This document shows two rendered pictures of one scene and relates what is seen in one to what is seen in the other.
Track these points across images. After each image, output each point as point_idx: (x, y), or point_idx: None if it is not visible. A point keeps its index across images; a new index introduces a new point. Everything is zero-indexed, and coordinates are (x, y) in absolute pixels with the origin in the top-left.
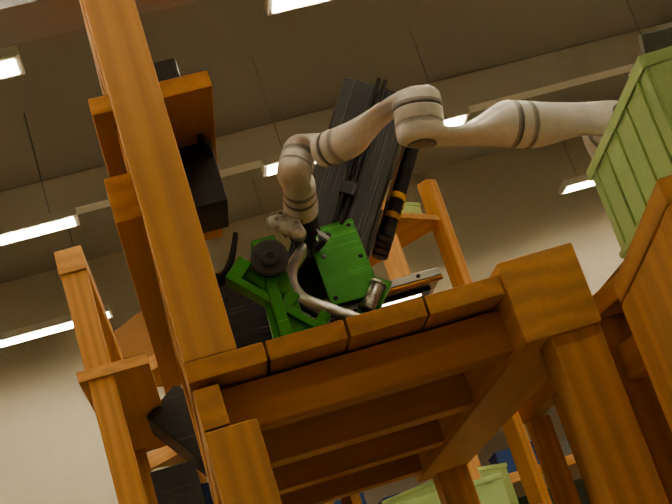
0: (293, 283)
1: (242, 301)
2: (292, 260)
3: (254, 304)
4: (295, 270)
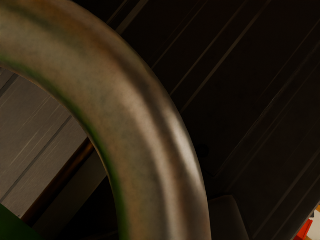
0: (50, 44)
1: (288, 5)
2: (172, 206)
3: (242, 23)
4: (109, 153)
